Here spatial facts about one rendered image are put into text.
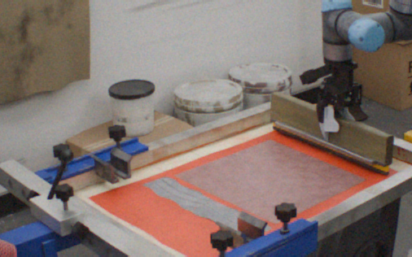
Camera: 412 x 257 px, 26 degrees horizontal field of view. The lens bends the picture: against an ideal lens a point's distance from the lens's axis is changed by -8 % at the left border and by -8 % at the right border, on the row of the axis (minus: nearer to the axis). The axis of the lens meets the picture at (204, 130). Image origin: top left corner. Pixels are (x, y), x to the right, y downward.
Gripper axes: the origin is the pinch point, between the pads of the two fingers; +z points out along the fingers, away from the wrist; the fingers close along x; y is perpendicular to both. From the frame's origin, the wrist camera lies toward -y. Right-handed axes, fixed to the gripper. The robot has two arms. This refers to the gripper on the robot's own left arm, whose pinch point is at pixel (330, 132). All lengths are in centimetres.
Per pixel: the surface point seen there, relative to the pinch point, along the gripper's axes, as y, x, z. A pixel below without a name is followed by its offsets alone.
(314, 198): 15.7, -21.5, 4.2
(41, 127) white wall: -197, 27, 69
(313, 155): -1.2, -5.1, 4.9
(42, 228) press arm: 1, -82, -5
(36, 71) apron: -193, 25, 41
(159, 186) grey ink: -12.3, -42.6, 4.0
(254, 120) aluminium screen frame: -24.4, -3.3, 3.6
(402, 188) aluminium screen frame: 30.2, -6.5, 2.1
